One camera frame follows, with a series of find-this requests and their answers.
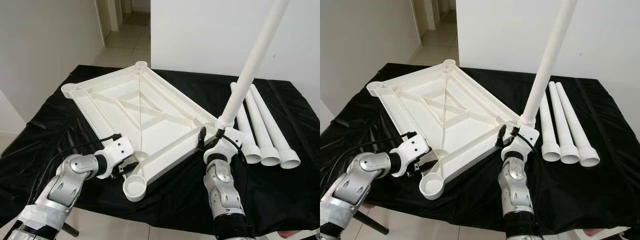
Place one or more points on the black table cloth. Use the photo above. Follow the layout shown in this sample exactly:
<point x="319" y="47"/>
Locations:
<point x="175" y="200"/>
<point x="475" y="205"/>

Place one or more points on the cream door frame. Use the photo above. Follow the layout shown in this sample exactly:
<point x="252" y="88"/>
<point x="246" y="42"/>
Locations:
<point x="114" y="14"/>
<point x="426" y="12"/>

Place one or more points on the black metal table leg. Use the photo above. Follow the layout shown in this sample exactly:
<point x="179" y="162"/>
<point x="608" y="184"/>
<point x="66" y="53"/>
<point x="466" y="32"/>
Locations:
<point x="372" y="225"/>
<point x="70" y="230"/>

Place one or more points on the white plastic table top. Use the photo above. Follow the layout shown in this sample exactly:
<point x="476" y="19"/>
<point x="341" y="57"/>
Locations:
<point x="130" y="110"/>
<point x="435" y="107"/>

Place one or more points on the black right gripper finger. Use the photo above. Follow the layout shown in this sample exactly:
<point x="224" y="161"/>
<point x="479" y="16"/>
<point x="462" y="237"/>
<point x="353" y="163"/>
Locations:
<point x="500" y="136"/>
<point x="202" y="137"/>

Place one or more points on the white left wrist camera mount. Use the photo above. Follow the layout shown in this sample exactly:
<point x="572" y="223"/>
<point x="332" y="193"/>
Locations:
<point x="415" y="150"/>
<point x="117" y="152"/>

